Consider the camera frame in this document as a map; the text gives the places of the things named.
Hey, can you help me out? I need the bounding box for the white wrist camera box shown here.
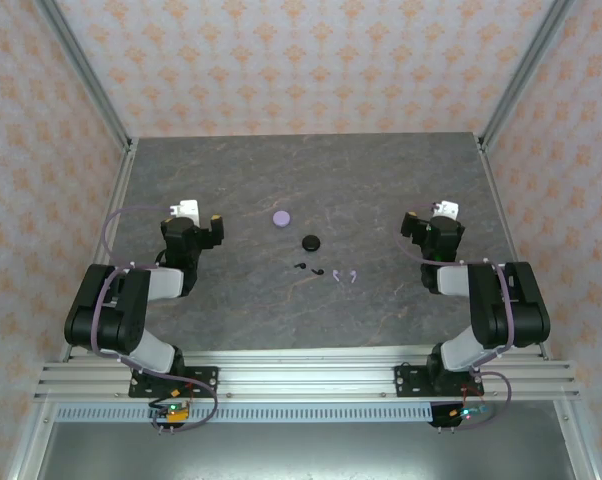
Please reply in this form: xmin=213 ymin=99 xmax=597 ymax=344
xmin=170 ymin=198 xmax=201 ymax=224
xmin=432 ymin=199 xmax=461 ymax=220

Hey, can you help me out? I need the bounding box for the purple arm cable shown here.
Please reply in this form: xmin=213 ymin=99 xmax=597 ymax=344
xmin=395 ymin=202 xmax=513 ymax=432
xmin=91 ymin=203 xmax=220 ymax=435

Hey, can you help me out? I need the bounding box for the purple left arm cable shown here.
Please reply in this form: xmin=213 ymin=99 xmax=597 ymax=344
xmin=91 ymin=203 xmax=220 ymax=435

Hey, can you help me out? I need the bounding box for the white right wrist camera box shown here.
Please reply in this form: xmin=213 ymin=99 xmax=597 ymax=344
xmin=432 ymin=199 xmax=461 ymax=220

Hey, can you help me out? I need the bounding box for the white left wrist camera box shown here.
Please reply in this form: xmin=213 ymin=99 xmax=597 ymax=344
xmin=170 ymin=198 xmax=201 ymax=224

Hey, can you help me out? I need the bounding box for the aluminium frame strut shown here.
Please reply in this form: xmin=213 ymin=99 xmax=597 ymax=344
xmin=4 ymin=399 xmax=58 ymax=480
xmin=554 ymin=399 xmax=601 ymax=480

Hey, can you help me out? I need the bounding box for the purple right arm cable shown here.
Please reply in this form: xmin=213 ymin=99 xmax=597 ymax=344
xmin=395 ymin=202 xmax=513 ymax=432

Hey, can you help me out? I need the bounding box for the grey metal base panel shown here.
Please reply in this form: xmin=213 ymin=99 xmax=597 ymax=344
xmin=35 ymin=422 xmax=580 ymax=480

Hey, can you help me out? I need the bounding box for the aluminium frame post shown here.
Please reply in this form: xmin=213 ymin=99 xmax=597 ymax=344
xmin=478 ymin=0 xmax=580 ymax=152
xmin=33 ymin=0 xmax=134 ymax=152

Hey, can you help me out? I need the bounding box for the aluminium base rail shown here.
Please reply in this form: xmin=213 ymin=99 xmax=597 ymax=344
xmin=33 ymin=349 xmax=582 ymax=402

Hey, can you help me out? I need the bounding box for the grey slotted cable duct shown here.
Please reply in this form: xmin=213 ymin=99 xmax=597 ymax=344
xmin=55 ymin=404 xmax=435 ymax=424

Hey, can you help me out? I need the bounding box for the aluminium table side rail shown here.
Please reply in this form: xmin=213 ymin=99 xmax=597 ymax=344
xmin=58 ymin=137 xmax=140 ymax=364
xmin=477 ymin=133 xmax=553 ymax=362

